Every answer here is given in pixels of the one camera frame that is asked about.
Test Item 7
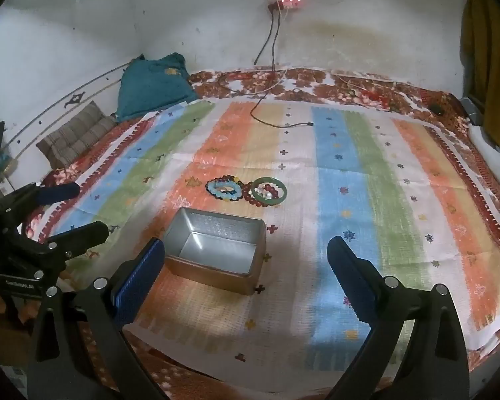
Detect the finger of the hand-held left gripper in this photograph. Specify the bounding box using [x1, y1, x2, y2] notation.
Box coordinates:
[21, 222, 110, 268]
[0, 181, 82, 217]

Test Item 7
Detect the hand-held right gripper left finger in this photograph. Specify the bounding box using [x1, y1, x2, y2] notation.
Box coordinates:
[27, 237, 167, 400]

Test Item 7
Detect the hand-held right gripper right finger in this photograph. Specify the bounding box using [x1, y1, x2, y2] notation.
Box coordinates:
[327, 235, 471, 400]

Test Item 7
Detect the metal tin box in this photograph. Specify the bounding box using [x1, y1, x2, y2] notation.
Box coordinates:
[162, 207, 267, 296]

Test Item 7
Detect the black and yellow bead bracelet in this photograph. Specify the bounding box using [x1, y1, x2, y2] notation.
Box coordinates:
[206, 176, 241, 201]

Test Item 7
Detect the blue bead bracelet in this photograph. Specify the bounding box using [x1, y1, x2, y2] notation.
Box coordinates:
[215, 183, 239, 202]

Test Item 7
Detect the green jade bangle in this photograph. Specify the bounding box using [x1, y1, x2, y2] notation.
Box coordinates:
[251, 177, 288, 206]

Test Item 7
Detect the red bead bracelet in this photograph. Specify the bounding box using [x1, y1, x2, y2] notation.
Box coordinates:
[241, 181, 289, 206]

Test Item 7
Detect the brown striped pillow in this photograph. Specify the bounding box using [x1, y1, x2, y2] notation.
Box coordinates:
[36, 101, 116, 171]

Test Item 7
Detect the striped patterned mat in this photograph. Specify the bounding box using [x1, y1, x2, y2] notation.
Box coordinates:
[46, 100, 500, 384]

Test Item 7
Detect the teal cloth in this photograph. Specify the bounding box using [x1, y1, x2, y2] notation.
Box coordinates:
[116, 53, 199, 122]

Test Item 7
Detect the white oblong object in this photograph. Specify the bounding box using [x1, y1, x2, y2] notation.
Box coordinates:
[468, 125, 500, 189]

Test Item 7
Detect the floral bedsheet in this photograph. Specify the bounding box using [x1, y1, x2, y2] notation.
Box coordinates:
[0, 67, 500, 400]

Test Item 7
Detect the yellow hanging cloth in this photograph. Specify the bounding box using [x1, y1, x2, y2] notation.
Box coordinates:
[460, 0, 500, 147]

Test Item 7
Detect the power strip with red lights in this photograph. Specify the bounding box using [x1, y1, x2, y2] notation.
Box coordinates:
[268, 0, 304, 12]

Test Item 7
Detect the metal bed rail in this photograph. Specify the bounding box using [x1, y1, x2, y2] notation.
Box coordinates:
[6, 62, 131, 153]

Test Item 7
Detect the long black cable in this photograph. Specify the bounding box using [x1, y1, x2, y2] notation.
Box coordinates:
[250, 8, 315, 128]

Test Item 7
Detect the short black cable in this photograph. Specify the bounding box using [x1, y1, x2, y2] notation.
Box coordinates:
[254, 10, 276, 66]

